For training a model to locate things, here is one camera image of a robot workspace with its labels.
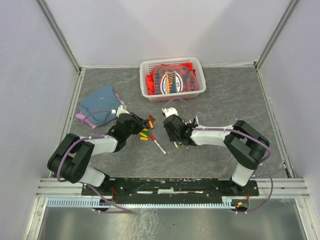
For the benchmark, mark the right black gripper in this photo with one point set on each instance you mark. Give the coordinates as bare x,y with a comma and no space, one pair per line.
170,137

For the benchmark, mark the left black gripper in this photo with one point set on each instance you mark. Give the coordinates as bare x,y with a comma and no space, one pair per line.
141,123

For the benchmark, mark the red cap marker pen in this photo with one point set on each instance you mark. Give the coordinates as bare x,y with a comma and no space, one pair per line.
158,145

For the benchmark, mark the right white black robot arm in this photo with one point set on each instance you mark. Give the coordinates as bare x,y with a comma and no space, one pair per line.
246,145

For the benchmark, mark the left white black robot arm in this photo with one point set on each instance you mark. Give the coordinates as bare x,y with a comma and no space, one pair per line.
70,160

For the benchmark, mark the blue folded cloth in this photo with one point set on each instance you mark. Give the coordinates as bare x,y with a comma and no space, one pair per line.
102,105

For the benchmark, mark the white plastic basket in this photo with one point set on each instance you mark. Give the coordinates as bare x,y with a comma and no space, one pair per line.
147,66

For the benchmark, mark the orange printed t-shirt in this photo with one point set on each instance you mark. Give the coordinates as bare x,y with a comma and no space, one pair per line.
172,79

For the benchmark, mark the pink folded cloth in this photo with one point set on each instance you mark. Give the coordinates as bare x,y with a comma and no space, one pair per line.
86,118

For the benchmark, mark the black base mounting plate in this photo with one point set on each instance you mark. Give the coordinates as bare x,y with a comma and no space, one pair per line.
163,188

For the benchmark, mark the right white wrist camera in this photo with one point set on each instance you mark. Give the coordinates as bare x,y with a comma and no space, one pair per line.
167,112

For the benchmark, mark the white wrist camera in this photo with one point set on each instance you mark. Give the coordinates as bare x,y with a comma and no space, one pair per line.
122,109
167,112

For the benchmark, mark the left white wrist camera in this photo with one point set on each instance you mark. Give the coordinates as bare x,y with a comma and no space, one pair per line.
122,109

